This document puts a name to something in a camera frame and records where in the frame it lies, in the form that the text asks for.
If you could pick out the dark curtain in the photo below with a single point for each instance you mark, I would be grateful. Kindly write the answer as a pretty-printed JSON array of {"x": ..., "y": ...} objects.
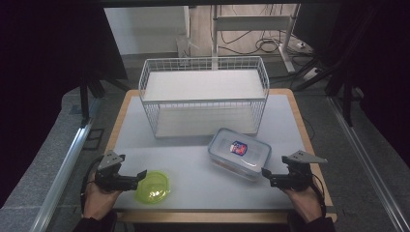
[
  {"x": 42, "y": 80},
  {"x": 380, "y": 64}
]

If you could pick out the black floor frame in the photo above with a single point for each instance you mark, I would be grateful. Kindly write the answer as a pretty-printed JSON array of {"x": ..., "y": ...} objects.
[{"x": 93, "y": 138}]

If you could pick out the person's right hand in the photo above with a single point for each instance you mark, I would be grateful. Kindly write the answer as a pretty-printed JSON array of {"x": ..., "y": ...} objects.
[{"x": 304, "y": 203}]

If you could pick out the clear rectangular food container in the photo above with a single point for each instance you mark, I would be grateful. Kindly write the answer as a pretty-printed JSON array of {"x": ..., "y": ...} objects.
[{"x": 240, "y": 153}]

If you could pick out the green lidded plastic container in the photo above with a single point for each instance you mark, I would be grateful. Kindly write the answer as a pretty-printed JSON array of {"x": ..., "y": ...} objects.
[{"x": 153, "y": 188}]

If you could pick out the person's left hand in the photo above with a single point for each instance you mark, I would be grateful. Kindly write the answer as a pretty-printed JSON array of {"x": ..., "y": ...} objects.
[{"x": 98, "y": 201}]

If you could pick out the aluminium rail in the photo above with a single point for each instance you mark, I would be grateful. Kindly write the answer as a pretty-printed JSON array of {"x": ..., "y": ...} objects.
[
  {"x": 367, "y": 161},
  {"x": 64, "y": 174}
]

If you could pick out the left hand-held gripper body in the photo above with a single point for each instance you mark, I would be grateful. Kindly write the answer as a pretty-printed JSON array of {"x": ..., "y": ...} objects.
[{"x": 111, "y": 177}]

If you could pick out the black metal stand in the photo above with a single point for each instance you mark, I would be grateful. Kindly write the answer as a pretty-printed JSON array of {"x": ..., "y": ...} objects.
[
  {"x": 86, "y": 96},
  {"x": 346, "y": 96}
]

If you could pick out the white metal desk frame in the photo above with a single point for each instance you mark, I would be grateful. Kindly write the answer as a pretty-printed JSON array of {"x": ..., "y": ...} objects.
[{"x": 251, "y": 22}]

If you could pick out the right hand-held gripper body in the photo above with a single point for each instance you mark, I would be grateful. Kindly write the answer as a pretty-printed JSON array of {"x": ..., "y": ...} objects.
[{"x": 295, "y": 175}]

